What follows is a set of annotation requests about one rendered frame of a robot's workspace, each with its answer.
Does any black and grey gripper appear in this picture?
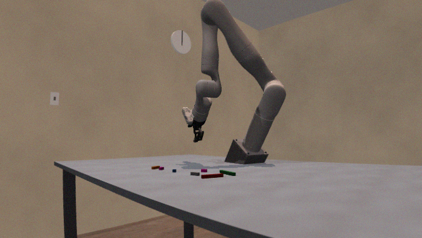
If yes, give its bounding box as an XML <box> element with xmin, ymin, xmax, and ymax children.
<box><xmin>188</xmin><ymin>120</ymin><xmax>205</xmax><ymax>142</ymax></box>

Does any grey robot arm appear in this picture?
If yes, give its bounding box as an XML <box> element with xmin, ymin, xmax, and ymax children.
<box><xmin>182</xmin><ymin>0</ymin><xmax>286</xmax><ymax>152</ymax></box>

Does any red rod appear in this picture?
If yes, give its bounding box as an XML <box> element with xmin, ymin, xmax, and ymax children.
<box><xmin>201</xmin><ymin>173</ymin><xmax>224</xmax><ymax>179</ymax></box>

